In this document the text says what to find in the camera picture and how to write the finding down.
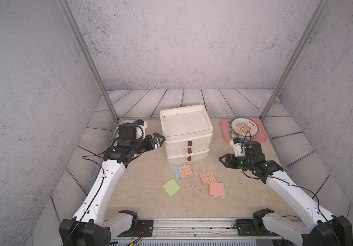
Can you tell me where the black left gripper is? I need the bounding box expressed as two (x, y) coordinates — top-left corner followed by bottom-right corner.
(129, 132), (165, 155)

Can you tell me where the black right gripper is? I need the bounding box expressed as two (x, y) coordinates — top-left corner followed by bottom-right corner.
(218, 153), (253, 172)

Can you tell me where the pink sticky note pad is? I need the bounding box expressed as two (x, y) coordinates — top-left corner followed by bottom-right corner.
(209, 182), (225, 196)

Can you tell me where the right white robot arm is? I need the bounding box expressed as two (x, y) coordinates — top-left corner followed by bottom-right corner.
(219, 138), (353, 246)

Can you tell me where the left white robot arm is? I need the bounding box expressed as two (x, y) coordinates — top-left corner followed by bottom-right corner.
(59, 120), (166, 246)

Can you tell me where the white three-drawer cabinet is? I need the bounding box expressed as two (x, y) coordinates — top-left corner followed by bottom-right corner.
(159, 104), (214, 165)

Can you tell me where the blue sticky note pad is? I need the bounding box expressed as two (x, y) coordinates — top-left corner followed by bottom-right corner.
(173, 167), (181, 179)

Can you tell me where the orange patterned sticky pad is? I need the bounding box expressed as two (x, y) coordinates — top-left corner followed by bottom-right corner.
(178, 164), (193, 179)

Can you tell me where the green sticky note pad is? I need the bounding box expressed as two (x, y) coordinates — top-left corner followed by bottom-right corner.
(162, 178), (181, 197)

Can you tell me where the green checkered cloth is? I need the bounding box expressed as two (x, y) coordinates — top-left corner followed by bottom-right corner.
(227, 122), (245, 139)

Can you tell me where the orange patterned plate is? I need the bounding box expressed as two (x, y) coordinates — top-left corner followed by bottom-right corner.
(231, 117), (259, 137)

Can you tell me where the pink tray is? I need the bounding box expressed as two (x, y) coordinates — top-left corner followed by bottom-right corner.
(220, 117), (267, 142)

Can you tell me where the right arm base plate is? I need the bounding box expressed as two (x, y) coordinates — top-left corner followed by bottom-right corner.
(232, 219), (258, 236)

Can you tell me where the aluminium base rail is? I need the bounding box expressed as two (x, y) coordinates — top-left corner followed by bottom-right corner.
(110, 218), (294, 246)

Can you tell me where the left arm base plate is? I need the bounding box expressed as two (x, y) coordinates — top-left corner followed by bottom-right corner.
(126, 219), (154, 238)

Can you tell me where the left aluminium frame post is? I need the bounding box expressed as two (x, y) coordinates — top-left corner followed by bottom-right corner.
(57, 0), (119, 121)

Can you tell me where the aluminium frame post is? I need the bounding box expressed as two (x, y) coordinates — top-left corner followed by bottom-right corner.
(259, 0), (329, 122)
(57, 0), (119, 121)

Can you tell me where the right aluminium frame post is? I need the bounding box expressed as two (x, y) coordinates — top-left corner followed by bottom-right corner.
(259, 0), (329, 122)

